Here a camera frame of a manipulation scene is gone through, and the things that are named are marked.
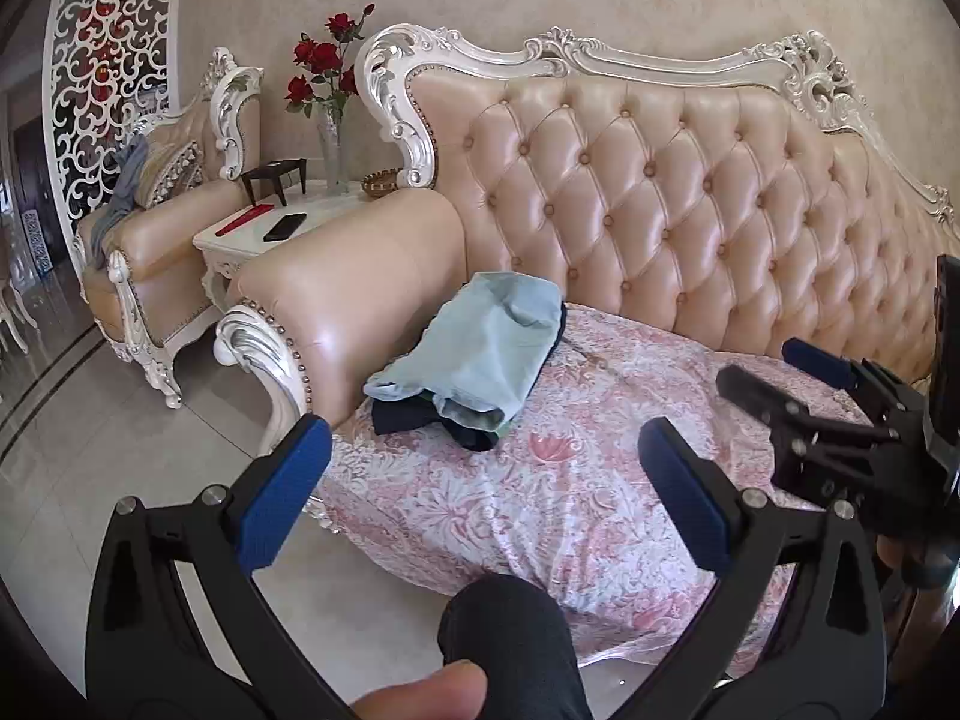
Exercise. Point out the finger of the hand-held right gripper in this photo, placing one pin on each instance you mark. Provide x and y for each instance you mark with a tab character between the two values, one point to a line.
817	364
765	397

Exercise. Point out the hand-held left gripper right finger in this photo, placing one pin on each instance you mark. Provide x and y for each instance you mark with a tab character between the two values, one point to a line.
686	499

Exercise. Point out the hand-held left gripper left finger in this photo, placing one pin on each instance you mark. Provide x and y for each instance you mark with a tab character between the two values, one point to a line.
285	495

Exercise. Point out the mint green shirt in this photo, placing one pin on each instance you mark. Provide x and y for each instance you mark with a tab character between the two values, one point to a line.
472	345

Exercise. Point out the person's right hand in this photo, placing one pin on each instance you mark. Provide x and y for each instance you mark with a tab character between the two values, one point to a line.
892	551

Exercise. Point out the person's left hand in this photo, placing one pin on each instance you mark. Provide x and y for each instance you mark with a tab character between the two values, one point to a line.
420	694

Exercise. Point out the pink floral blanket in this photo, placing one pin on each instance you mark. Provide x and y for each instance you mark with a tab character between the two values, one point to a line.
562	525

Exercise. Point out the dark navy garment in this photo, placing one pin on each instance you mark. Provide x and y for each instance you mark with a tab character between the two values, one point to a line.
405	416

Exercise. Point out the green garment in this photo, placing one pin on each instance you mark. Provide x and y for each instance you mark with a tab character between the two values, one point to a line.
504	427

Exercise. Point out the beige tufted leather sofa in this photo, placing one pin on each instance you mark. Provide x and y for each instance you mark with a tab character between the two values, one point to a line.
675	202

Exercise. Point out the black smartphone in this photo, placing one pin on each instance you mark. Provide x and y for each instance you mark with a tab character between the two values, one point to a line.
285	227

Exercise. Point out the red flat case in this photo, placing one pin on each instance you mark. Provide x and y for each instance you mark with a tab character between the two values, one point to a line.
244	220

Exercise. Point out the beige leather armchair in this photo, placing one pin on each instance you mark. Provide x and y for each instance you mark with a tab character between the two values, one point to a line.
165	240

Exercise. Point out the white carved side table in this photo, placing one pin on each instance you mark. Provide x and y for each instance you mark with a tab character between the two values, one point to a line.
330	206

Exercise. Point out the gold woven bowl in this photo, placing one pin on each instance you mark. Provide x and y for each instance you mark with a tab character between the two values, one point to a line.
382	184

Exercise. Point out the small black stand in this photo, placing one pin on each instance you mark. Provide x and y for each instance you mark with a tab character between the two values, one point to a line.
274	166

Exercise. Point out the clear glass vase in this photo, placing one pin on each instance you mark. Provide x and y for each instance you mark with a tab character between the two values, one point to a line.
332	157

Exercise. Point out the beige patterned cushion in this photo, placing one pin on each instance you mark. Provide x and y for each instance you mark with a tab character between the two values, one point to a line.
172	172

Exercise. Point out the grey cloth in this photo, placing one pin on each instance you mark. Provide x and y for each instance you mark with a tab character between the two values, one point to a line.
127	180

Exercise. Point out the red rose bouquet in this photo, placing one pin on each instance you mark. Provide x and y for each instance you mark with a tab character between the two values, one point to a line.
326	56

